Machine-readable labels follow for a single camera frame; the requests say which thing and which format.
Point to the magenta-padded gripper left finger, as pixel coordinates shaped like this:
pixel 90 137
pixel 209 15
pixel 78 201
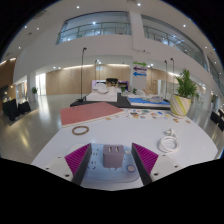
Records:
pixel 77 159

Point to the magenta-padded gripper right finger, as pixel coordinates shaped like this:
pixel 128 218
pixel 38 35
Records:
pixel 146 159

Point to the grey-purple charger block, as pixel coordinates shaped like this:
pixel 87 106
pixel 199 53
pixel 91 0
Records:
pixel 112 156

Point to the light blue power strip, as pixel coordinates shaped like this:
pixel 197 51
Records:
pixel 100 173

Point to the colourful sticker sheet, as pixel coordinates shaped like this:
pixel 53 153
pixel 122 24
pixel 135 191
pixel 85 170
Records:
pixel 146 114

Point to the pink flat board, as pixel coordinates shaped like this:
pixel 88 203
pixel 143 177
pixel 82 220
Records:
pixel 86 113

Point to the small brown wooden piece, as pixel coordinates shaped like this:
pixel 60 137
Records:
pixel 175 120
pixel 188 121

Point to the blue mat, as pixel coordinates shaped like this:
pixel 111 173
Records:
pixel 141 101

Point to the black low platform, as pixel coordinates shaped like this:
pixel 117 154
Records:
pixel 122 101

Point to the potted plant in striped pot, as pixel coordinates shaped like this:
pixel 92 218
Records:
pixel 180 105

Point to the white block display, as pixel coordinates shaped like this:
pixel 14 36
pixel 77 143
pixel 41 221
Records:
pixel 101 96

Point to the small green floor plant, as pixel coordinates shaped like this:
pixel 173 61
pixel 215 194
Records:
pixel 34 90

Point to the group of black chairs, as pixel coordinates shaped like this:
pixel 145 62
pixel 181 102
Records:
pixel 13 108
pixel 216 118

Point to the tall black lamp stand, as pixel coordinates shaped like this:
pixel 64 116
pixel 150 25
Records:
pixel 81 73

